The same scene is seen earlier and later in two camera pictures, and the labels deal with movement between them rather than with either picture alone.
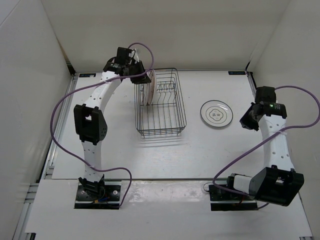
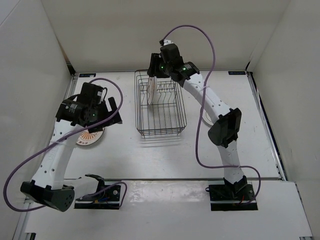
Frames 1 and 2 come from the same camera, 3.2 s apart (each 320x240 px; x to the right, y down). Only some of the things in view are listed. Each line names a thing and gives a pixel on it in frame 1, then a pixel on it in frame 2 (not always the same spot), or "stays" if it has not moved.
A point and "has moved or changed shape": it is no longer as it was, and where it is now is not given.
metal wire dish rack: x=158 y=105 stays
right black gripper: x=246 y=123 to x=153 y=69
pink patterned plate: x=146 y=91 has moved or changed shape
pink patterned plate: x=151 y=74 stays
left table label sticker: x=89 y=75 stays
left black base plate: x=109 y=199 stays
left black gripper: x=144 y=79 to x=114 y=119
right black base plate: x=223 y=200 stays
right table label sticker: x=236 y=73 stays
